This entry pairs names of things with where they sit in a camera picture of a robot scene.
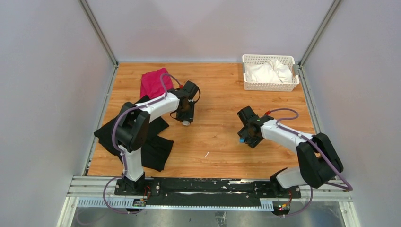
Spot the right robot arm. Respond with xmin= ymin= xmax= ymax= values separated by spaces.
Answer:
xmin=237 ymin=106 xmax=344 ymax=198

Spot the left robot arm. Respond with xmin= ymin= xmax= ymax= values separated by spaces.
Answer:
xmin=112 ymin=81 xmax=201 ymax=195

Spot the magenta cloth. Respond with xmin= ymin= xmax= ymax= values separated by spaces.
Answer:
xmin=140 ymin=68 xmax=168 ymax=99

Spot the black cloth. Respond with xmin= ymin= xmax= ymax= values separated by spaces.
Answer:
xmin=93 ymin=95 xmax=174 ymax=172

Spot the white plastic basket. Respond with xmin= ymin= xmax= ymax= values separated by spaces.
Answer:
xmin=242 ymin=54 xmax=300 ymax=92

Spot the white cloth in basket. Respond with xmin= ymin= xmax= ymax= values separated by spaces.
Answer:
xmin=245 ymin=59 xmax=293 ymax=84

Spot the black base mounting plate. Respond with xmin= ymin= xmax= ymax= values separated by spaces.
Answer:
xmin=114 ymin=177 xmax=301 ymax=207

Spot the aluminium frame rail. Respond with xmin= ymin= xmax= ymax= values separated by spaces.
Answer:
xmin=67 ymin=176 xmax=352 ymax=211

